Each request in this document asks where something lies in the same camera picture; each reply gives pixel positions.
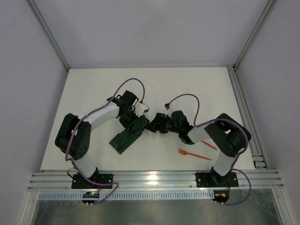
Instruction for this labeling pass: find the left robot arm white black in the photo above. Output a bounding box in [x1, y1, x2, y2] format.
[54, 90, 148, 182]

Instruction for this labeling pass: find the orange plastic knife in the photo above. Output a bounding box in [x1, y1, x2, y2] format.
[201, 141, 218, 150]

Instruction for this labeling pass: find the left aluminium corner post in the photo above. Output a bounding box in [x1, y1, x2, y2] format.
[26, 0, 70, 72]

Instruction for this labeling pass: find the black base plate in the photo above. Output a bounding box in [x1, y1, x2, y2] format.
[195, 172, 239, 188]
[71, 173, 113, 189]

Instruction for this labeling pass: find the left black controller board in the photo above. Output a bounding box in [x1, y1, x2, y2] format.
[81, 191, 100, 206]

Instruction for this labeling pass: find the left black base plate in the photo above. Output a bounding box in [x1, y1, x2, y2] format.
[71, 173, 113, 189]

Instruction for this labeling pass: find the black controller board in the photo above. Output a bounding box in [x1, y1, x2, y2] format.
[81, 191, 100, 206]
[212, 190, 230, 205]

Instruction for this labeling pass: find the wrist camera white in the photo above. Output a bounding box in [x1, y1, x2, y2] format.
[135, 103, 150, 117]
[165, 103, 174, 117]

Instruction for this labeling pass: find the right aluminium corner post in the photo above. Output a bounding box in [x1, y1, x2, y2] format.
[233, 0, 278, 70]

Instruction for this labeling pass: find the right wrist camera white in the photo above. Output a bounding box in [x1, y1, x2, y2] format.
[165, 103, 174, 117]

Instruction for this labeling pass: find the aluminium corner post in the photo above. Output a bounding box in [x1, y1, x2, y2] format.
[233, 0, 278, 70]
[26, 0, 70, 72]

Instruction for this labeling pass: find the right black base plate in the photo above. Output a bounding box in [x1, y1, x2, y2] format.
[195, 172, 239, 188]

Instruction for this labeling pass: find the right black controller board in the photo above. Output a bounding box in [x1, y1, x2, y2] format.
[212, 190, 230, 205]

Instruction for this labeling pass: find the slotted grey cable duct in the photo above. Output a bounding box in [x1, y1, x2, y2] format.
[38, 189, 213, 201]

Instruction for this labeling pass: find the right aluminium side rail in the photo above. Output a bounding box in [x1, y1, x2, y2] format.
[227, 67, 269, 170]

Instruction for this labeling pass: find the dark green cloth napkin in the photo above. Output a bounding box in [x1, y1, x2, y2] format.
[109, 115, 150, 155]

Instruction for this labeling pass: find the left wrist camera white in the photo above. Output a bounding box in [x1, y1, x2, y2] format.
[135, 103, 150, 117]

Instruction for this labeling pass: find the aluminium front rail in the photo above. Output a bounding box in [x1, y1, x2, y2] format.
[28, 170, 284, 191]

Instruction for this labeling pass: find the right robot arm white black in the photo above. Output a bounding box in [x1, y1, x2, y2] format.
[146, 111, 251, 188]

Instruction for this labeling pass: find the orange plastic fork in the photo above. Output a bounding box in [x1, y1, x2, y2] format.
[178, 149, 212, 161]

